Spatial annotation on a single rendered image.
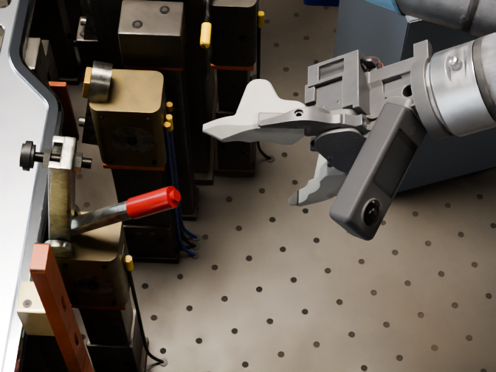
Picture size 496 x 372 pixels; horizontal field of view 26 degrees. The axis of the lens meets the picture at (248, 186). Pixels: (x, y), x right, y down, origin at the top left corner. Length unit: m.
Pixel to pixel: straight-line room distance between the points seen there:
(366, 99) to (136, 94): 0.35
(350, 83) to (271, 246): 0.61
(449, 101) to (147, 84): 0.43
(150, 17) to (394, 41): 0.30
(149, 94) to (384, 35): 0.31
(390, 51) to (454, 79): 0.43
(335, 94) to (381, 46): 0.41
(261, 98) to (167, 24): 0.27
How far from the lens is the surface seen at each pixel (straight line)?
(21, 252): 1.21
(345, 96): 0.94
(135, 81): 1.22
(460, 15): 0.98
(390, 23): 1.31
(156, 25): 1.20
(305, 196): 1.04
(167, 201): 1.04
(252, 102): 0.96
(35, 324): 1.12
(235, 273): 1.50
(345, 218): 0.90
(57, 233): 1.11
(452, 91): 0.90
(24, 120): 1.30
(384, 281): 1.51
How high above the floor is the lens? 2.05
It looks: 59 degrees down
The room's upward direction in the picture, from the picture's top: straight up
